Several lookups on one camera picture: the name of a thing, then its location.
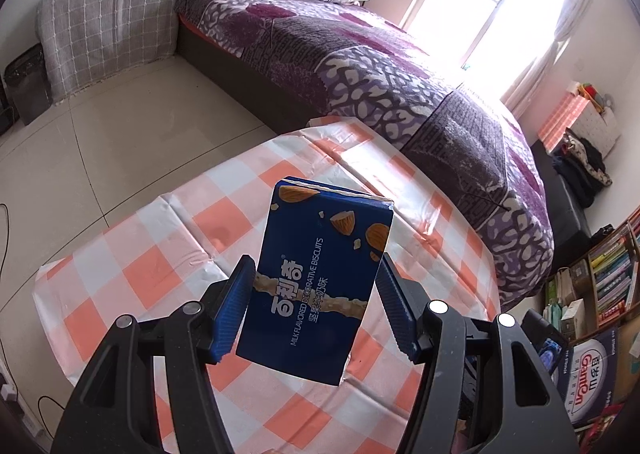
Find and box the black leather bench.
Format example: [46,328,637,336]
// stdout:
[530,141,591,274]

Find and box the window with white frame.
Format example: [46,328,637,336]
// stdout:
[405,0,564,98]

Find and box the purple patterned bed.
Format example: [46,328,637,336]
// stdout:
[175,0,554,309]

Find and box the brown cardboard box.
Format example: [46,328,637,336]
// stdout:
[613,317,640,403]

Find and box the lower Ganten water carton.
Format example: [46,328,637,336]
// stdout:
[554,327,617,427]

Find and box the pile of folded clothes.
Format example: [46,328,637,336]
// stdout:
[551,129,613,209]

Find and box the pink white curtain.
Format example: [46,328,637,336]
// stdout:
[501,0,592,119]

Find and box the orange checkered tablecloth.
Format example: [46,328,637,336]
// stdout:
[34,119,500,453]

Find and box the blue biscuit box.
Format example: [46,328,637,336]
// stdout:
[236,177,394,386]

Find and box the grey checked cloth chair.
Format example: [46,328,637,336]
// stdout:
[36,0,178,102]

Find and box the white drawer cabinet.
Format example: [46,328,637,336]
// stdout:
[538,93,620,158]

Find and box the wooden bookshelf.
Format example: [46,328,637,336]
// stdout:
[542,211,639,344]

